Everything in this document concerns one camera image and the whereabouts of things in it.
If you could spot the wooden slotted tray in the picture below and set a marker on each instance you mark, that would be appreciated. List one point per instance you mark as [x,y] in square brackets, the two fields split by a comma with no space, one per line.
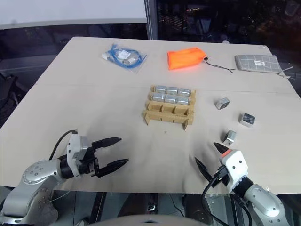
[168,113]

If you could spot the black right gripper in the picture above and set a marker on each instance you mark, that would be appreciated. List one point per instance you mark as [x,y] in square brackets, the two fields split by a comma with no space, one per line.
[222,176]

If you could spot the black chair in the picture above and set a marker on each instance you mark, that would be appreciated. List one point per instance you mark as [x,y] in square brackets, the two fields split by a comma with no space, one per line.
[8,91]

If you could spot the grey window pillar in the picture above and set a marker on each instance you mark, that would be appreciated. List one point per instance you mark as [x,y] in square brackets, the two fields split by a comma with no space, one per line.
[151,18]

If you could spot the white window blind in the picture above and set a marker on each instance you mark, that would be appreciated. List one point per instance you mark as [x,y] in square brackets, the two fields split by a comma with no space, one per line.
[70,10]

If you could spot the grey checked fabric pouch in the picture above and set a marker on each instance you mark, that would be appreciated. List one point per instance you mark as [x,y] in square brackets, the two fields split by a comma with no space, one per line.
[256,63]

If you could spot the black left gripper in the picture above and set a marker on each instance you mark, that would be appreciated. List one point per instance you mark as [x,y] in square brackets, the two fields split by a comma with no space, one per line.
[90,164]

